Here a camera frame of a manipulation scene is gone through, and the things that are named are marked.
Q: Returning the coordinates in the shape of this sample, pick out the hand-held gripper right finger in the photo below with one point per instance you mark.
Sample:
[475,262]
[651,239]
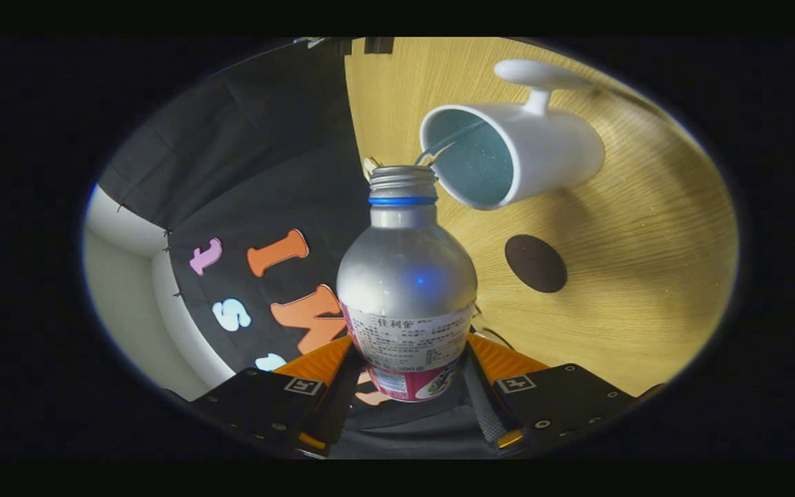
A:
[563,400]

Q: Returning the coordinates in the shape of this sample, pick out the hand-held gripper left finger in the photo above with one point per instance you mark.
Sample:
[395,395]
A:
[266,404]

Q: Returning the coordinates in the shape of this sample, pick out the dark brown round coaster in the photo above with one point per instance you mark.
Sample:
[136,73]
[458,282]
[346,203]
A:
[535,264]

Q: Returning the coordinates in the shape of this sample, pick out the silver juice bottle red label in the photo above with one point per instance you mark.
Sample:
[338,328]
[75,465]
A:
[404,276]

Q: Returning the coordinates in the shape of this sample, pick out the white cup blue inside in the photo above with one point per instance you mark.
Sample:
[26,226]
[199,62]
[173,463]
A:
[556,152]

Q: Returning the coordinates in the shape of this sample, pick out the wooden table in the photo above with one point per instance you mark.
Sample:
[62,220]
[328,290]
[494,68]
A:
[646,276]

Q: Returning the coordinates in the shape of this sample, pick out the black table clamp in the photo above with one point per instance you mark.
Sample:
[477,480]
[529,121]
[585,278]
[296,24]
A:
[378,45]

